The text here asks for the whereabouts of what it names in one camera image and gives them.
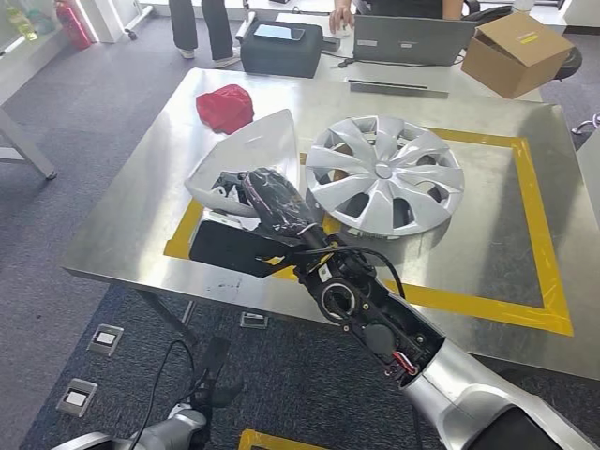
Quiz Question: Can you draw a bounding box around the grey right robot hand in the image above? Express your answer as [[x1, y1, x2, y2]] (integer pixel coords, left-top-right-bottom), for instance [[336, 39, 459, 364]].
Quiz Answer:
[[213, 167, 320, 240]]

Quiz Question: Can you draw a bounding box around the white plastic part orange writing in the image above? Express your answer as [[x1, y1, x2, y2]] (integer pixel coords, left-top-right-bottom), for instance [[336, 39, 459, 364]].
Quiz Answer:
[[184, 108, 300, 218]]

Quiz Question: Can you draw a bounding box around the person's hand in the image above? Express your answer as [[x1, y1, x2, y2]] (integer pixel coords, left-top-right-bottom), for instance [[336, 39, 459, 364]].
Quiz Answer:
[[328, 6, 356, 36]]

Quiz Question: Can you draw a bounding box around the white table panel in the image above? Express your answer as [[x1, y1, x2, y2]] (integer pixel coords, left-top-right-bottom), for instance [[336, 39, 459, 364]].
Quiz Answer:
[[576, 127, 600, 225]]

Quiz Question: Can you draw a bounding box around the open brown cardboard box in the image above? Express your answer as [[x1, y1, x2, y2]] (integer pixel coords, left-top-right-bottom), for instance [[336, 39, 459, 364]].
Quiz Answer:
[[461, 12, 575, 100]]

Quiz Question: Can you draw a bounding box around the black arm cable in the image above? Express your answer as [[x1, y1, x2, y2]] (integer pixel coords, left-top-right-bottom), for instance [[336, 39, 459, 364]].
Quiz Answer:
[[254, 245, 406, 301]]

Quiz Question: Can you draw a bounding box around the grey laptop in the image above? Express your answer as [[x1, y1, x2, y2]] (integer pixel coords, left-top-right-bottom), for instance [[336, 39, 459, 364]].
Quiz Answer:
[[352, 13, 478, 68]]

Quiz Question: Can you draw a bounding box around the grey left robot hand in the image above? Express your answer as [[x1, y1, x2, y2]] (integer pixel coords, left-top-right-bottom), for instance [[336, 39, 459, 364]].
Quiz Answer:
[[208, 379, 245, 412]]

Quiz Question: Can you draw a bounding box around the black camera cable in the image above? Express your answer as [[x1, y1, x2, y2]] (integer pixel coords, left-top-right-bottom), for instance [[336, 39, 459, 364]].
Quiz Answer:
[[129, 339, 208, 450]]

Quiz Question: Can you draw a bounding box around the clear plastic film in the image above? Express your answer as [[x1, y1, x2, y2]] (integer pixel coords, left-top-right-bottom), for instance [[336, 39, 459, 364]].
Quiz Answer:
[[238, 167, 320, 240]]

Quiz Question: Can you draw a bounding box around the person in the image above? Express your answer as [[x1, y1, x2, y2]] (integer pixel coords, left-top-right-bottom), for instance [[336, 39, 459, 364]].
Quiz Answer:
[[168, 0, 242, 69], [328, 0, 465, 36]]

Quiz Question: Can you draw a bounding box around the yellow floor tape square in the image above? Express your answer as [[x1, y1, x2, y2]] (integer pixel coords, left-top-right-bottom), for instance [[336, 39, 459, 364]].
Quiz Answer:
[[238, 428, 329, 450]]

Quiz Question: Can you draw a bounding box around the yellow tape rectangle frame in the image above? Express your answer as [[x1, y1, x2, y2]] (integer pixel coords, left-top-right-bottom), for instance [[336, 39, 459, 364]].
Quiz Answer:
[[163, 127, 575, 338]]

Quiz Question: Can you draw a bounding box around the red cloth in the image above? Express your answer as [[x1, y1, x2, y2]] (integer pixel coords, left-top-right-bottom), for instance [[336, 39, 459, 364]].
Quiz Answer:
[[195, 83, 255, 136]]

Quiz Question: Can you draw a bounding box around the silver wheel hubcap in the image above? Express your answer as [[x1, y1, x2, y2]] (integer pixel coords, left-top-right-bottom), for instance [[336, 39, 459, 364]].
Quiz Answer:
[[304, 114, 466, 238]]

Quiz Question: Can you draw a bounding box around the white rolling stand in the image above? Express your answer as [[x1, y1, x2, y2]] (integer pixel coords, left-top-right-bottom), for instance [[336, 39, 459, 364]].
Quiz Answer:
[[74, 0, 153, 43]]

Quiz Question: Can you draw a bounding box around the white office table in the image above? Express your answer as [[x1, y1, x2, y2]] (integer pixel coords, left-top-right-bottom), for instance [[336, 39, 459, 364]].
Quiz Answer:
[[276, 12, 545, 104]]

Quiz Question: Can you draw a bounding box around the steel frame table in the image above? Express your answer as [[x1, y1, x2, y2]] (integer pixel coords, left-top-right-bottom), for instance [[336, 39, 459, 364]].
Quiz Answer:
[[61, 67, 600, 383]]

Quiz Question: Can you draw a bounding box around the grey flat bar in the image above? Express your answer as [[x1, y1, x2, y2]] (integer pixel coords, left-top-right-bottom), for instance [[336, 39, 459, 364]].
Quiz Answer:
[[347, 79, 450, 100]]

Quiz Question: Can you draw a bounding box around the silver floor outlet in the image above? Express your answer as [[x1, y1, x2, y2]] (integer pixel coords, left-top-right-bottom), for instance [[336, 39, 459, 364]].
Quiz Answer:
[[86, 323, 125, 358], [240, 311, 269, 330], [56, 378, 98, 418]]

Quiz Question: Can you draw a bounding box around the black office chair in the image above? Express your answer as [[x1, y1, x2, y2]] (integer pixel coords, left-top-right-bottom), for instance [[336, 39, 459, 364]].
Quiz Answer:
[[461, 5, 583, 82]]

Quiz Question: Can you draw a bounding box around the green top white desk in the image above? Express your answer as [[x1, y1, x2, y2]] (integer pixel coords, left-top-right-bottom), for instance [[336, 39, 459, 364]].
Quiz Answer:
[[0, 31, 58, 181]]

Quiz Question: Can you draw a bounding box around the black hard case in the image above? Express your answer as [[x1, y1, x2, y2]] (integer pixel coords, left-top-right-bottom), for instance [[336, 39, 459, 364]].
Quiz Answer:
[[240, 18, 324, 80]]

